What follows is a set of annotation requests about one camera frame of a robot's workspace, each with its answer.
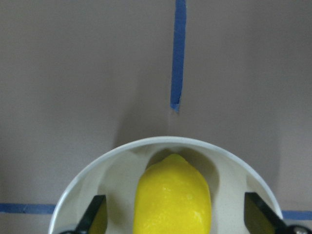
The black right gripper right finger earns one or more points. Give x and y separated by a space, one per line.
259 218

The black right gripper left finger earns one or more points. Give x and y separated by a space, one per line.
94 220

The white ceramic bowl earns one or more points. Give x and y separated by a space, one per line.
116 174

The yellow lemon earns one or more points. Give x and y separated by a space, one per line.
172 197

